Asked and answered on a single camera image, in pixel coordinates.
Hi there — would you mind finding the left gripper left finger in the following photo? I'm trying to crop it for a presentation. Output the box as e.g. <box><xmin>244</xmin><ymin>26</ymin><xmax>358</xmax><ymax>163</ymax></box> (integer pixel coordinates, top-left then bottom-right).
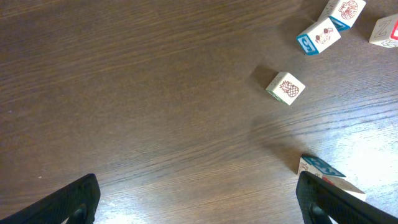
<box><xmin>1</xmin><ymin>174</ymin><xmax>101</xmax><ymax>224</ymax></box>

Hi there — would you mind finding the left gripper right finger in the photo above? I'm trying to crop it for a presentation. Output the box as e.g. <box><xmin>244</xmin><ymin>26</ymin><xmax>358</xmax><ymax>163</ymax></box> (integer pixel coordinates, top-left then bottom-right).
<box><xmin>296</xmin><ymin>171</ymin><xmax>397</xmax><ymax>224</ymax></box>

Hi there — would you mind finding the wooden block red bottom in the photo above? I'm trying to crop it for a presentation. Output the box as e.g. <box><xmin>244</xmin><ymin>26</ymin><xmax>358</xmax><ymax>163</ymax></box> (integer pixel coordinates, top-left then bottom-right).
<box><xmin>297</xmin><ymin>154</ymin><xmax>366</xmax><ymax>201</ymax></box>

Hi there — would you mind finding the wooden block pineapple picture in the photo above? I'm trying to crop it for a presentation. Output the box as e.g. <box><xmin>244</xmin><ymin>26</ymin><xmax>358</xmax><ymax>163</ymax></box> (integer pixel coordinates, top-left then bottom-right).
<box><xmin>266</xmin><ymin>72</ymin><xmax>305</xmax><ymax>105</ymax></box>

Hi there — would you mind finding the wooden block blue S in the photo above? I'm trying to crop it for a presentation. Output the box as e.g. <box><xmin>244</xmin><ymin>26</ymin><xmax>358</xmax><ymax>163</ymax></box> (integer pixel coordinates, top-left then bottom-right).
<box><xmin>296</xmin><ymin>17</ymin><xmax>341</xmax><ymax>55</ymax></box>

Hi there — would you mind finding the red letter I block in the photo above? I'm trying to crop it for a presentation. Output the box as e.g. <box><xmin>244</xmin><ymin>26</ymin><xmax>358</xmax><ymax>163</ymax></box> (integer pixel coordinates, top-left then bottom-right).
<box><xmin>369</xmin><ymin>14</ymin><xmax>397</xmax><ymax>49</ymax></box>

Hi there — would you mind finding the wooden block shell picture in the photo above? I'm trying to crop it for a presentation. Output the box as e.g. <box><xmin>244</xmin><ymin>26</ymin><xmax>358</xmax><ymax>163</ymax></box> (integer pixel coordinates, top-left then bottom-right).
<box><xmin>318</xmin><ymin>0</ymin><xmax>366</xmax><ymax>31</ymax></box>

